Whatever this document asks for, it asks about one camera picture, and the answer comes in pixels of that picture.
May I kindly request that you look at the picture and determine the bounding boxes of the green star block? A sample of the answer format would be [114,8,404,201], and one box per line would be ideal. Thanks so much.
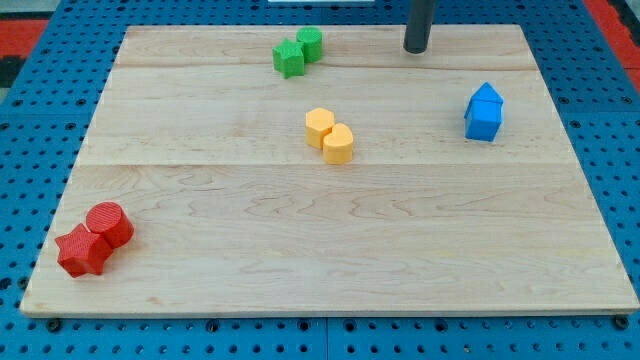
[272,38,305,79]

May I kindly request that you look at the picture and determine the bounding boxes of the red star block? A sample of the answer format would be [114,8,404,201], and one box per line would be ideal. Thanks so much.
[55,224,113,278]

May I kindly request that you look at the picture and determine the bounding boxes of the yellow heart block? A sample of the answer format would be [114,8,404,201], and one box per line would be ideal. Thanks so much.
[322,123,354,165]

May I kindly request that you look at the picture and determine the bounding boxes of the light wooden board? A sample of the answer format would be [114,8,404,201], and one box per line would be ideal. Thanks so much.
[20,25,639,319]

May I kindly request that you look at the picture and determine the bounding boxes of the yellow hexagon block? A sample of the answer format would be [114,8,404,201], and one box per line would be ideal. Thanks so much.
[305,107,335,149]

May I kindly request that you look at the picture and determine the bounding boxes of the green cylinder block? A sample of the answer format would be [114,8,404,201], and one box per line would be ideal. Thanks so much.
[296,26,323,63]

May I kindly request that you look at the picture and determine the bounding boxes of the blue cube block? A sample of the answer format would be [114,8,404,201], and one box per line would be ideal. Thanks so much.
[464,100,502,142]

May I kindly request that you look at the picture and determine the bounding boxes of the blue triangle block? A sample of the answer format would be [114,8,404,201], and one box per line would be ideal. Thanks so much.
[465,82,504,119]

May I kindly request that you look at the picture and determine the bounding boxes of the red cylinder block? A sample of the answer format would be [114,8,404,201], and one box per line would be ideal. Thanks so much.
[86,202,134,248]

